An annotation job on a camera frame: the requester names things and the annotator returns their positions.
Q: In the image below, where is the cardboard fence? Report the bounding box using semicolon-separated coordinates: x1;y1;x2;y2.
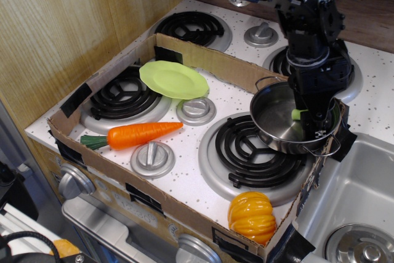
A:
47;32;358;263

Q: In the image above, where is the silver sink basin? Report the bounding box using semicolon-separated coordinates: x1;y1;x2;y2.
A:
296;134;393;262

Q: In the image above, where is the black burner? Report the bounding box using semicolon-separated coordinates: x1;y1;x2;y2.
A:
80;65;172;134
262;46;363;104
149;11;233;52
198;112;314;206

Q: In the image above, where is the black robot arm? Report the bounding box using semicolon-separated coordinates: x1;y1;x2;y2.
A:
229;0;353;140

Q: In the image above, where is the orange toy carrot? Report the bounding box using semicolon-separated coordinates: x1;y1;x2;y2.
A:
80;122;183;150

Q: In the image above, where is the silver oven knob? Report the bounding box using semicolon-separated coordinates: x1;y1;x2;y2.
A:
175;233;222;263
58;164;95;200

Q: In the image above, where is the front left black burner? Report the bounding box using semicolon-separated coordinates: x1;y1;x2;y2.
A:
80;65;172;134

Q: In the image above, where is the orange toy pumpkin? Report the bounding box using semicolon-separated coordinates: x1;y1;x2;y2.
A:
227;192;276;245

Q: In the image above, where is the orange object bottom left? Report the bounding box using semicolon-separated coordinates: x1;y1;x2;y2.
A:
53;239;80;258

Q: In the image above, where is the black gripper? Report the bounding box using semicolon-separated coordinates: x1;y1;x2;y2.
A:
288;39;354;141

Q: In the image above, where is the black cable bottom left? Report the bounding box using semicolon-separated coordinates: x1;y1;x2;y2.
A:
0;230;64;263

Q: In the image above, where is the rear right black burner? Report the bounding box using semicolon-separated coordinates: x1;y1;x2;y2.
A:
262;46;363;104

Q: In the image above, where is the rear left black burner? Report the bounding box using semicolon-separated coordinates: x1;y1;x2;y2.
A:
149;11;233;52

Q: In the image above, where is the silver knob middle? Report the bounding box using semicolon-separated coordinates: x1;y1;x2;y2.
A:
176;97;217;126

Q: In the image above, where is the silver oven door handle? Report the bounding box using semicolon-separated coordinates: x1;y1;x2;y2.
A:
62;197;159;262

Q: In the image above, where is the light green plastic plate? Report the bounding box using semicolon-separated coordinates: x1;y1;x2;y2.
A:
139;60;209;100

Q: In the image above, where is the silver oven knob right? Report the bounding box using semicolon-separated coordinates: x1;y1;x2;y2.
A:
175;233;222;263

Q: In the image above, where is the silver knob rear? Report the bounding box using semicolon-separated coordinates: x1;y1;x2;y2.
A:
244;22;279;48

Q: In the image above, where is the silver oven knob left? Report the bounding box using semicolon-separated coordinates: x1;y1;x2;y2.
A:
58;164;95;200

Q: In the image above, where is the stainless steel pan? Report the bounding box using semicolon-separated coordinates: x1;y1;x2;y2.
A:
250;76;342;157

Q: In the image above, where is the silver knob front centre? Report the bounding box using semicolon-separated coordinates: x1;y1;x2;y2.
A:
130;141;175;179

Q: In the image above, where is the light green toy broccoli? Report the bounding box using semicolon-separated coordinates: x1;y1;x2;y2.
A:
291;109;308;121

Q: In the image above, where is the front right black burner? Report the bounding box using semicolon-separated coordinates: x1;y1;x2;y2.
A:
198;112;314;206

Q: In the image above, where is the silver sink drain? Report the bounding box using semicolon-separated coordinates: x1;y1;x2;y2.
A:
324;224;393;262

